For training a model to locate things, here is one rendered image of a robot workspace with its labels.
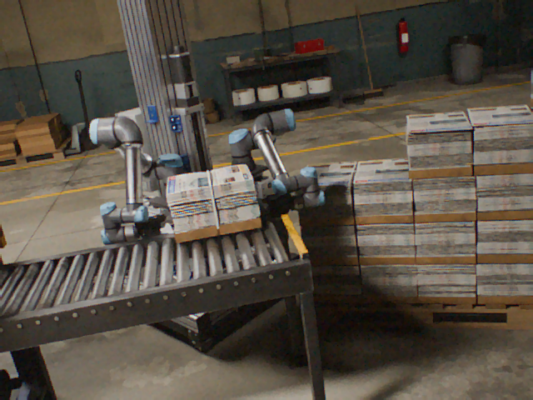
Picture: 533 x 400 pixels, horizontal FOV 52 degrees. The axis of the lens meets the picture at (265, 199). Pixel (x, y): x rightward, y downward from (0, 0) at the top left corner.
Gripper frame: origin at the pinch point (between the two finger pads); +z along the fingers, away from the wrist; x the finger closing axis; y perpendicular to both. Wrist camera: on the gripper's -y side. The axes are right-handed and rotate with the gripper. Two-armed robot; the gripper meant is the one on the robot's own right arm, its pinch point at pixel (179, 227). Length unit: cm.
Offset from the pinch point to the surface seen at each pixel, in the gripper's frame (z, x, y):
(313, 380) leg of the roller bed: 45, -62, -51
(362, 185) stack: 91, 5, 3
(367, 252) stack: 91, 6, -34
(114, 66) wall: -98, 672, 33
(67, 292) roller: -43, -48, 0
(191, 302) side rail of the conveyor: 3, -62, -5
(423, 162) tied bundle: 118, -6, 13
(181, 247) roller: 1.3, -26.4, 1.2
